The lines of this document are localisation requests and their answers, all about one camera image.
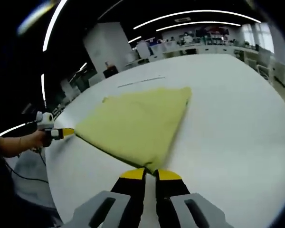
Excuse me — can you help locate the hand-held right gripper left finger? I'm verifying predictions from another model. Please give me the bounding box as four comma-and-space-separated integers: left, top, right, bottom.
64, 167, 147, 228

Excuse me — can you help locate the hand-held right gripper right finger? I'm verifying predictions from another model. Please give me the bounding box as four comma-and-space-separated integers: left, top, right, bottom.
155, 169, 233, 228

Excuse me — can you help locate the person's left hand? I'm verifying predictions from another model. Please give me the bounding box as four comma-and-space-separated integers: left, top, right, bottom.
20, 130, 48, 153

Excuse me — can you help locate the small black cabinet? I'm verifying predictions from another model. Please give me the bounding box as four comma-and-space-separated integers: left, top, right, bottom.
103, 68, 120, 79

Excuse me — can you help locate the person's dark clothing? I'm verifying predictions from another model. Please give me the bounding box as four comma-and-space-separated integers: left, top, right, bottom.
0, 152, 60, 228

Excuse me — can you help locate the wide white pillar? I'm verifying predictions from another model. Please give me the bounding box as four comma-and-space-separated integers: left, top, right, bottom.
83, 22, 139, 81

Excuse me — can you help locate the white cabinet panel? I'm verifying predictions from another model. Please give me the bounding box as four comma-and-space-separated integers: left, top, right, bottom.
136, 41, 151, 59

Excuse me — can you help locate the white counter row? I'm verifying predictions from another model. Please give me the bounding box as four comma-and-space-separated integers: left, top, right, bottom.
125, 45, 243, 69

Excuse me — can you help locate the shelf of coloured items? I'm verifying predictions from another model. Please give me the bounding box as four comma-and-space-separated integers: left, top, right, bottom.
178, 26, 231, 46

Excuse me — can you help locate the bright window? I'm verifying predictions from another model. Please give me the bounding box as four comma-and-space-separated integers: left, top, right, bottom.
241, 22, 275, 54

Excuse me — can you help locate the black cable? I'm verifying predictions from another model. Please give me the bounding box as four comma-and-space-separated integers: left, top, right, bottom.
4, 148, 49, 184

